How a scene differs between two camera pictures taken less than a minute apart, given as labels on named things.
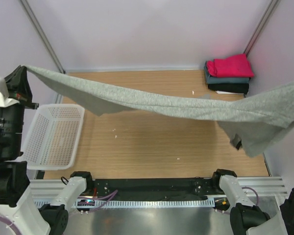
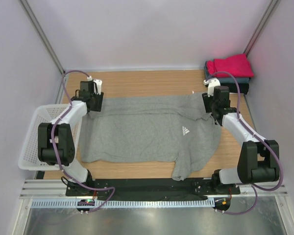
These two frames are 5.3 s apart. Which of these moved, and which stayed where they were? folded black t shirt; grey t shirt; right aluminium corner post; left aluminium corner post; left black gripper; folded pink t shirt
Moved: left black gripper; grey t shirt
Stayed: left aluminium corner post; folded pink t shirt; folded black t shirt; right aluminium corner post
